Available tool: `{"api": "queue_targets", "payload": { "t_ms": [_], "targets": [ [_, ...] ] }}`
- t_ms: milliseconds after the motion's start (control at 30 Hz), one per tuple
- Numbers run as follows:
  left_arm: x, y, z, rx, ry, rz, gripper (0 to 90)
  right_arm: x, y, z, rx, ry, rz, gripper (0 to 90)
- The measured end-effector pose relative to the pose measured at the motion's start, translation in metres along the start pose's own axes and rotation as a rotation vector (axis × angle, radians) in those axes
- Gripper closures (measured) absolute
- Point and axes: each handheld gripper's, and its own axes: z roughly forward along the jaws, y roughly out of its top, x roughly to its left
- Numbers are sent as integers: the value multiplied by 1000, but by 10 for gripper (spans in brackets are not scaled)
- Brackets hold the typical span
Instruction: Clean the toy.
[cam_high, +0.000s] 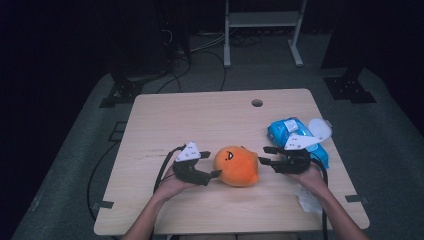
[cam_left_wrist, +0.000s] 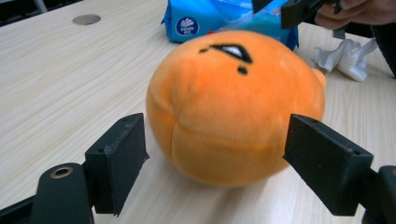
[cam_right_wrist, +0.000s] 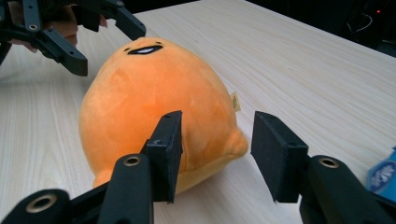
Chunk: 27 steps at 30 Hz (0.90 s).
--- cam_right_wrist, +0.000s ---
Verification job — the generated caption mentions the dark equipment with red light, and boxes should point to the dark equipment with red light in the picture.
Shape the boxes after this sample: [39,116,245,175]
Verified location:
[344,4,396,58]

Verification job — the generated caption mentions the blue wet wipes pack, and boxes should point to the blue wet wipes pack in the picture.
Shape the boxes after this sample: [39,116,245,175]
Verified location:
[365,148,396,203]

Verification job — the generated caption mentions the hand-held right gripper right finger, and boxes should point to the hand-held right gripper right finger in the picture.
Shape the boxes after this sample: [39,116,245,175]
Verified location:
[249,110,310,203]

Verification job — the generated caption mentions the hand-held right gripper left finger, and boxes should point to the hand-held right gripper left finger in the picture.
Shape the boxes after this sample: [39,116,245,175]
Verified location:
[140,109,184,205]

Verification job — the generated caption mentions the orange plush toy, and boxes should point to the orange plush toy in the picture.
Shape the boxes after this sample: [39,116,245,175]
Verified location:
[78,36,250,196]

